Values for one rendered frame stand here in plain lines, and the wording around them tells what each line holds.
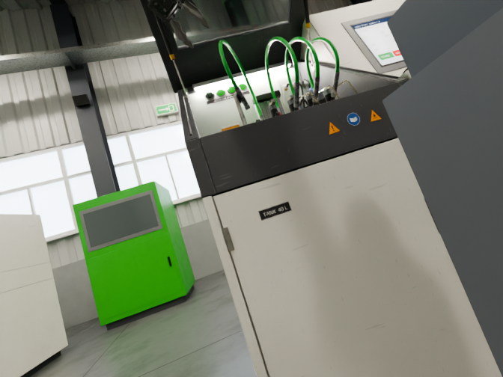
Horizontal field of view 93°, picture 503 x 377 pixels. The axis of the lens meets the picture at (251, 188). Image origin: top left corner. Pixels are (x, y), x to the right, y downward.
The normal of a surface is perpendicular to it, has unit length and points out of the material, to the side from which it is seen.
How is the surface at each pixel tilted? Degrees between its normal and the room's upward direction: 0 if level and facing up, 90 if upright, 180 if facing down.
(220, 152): 90
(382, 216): 90
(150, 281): 90
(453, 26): 90
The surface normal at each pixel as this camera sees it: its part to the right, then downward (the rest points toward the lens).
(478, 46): -0.93, 0.28
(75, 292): 0.19, -0.20
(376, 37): 0.00, -0.38
